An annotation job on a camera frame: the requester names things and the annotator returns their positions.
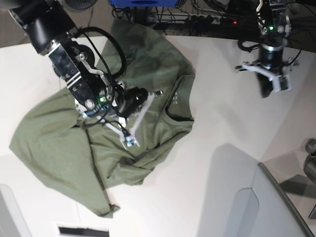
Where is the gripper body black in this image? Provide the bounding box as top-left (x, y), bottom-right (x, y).
top-left (258, 45), bottom-right (284, 73)
top-left (116, 87), bottom-right (148, 118)

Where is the olive green t-shirt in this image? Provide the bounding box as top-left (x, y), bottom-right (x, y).
top-left (8, 18), bottom-right (196, 219)

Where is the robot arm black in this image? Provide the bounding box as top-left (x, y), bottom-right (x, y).
top-left (255, 0), bottom-right (291, 98)
top-left (0, 0), bottom-right (150, 119)

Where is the black power strip red light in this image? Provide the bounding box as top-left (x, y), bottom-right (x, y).
top-left (190, 14), bottom-right (242, 26)

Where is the blue box with oval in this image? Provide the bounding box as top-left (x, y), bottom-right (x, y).
top-left (110, 0), bottom-right (177, 7)

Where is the black fan base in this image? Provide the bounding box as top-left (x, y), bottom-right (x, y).
top-left (64, 0), bottom-right (98, 10)

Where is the grey metal stand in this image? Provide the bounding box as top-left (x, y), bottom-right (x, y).
top-left (258, 138), bottom-right (316, 237)

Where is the white label with black strip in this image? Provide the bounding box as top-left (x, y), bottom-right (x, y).
top-left (57, 224), bottom-right (110, 237)

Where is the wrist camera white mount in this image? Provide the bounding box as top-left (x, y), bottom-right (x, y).
top-left (235, 57), bottom-right (299, 93)
top-left (101, 90), bottom-right (164, 150)

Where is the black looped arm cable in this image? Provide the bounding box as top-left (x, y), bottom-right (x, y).
top-left (71, 26), bottom-right (128, 82)

